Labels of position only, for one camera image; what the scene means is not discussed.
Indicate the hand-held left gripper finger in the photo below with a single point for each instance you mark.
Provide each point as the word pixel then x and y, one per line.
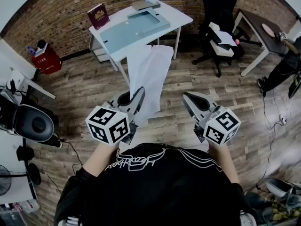
pixel 137 100
pixel 114 99

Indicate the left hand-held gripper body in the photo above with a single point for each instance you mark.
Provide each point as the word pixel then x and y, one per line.
pixel 108 126

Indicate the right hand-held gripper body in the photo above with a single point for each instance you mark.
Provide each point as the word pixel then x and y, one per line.
pixel 221 127

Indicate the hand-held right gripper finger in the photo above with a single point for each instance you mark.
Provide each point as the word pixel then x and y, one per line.
pixel 191 107
pixel 207 101

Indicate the light blue tray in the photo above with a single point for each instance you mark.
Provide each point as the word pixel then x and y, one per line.
pixel 127 33

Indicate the person's right forearm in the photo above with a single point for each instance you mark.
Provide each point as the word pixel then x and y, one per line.
pixel 224 163

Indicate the person's left forearm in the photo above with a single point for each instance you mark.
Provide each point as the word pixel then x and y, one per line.
pixel 101 158

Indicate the white drawer cabinet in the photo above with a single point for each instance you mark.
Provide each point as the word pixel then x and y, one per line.
pixel 100 52

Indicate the flat beige box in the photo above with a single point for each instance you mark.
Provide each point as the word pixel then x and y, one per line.
pixel 222 50

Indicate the white power adapter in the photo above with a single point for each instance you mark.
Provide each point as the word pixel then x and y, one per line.
pixel 283 118

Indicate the loose white paper sheets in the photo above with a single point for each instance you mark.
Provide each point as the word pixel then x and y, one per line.
pixel 227 37

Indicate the black round stool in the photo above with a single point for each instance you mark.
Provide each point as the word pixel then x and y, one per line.
pixel 35 123

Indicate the small white box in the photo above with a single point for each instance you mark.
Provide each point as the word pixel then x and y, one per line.
pixel 214 26

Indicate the red cardboard box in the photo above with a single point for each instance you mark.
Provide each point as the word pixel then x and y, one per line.
pixel 47 61

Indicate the person's black printed t-shirt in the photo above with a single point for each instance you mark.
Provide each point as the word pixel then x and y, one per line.
pixel 152 192

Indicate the grey and white device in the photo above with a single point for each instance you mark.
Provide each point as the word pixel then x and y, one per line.
pixel 278 186

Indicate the maroon hardcover book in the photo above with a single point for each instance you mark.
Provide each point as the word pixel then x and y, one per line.
pixel 98 16

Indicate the white side desk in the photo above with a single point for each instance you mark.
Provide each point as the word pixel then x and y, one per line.
pixel 30 83

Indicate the dark desk with white legs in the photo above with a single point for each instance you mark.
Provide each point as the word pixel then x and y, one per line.
pixel 270 41

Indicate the white table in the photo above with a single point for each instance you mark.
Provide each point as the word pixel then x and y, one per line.
pixel 174 18

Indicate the round pink pad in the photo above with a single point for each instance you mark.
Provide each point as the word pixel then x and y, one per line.
pixel 268 30

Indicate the flat grey box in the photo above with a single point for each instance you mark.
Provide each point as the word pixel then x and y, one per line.
pixel 143 5

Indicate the black office chair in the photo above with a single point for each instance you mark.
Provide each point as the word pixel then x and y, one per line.
pixel 218 3

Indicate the small white plastic model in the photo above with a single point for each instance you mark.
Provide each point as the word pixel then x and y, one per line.
pixel 150 0

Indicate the electric fan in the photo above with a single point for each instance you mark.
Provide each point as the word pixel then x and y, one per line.
pixel 4 180

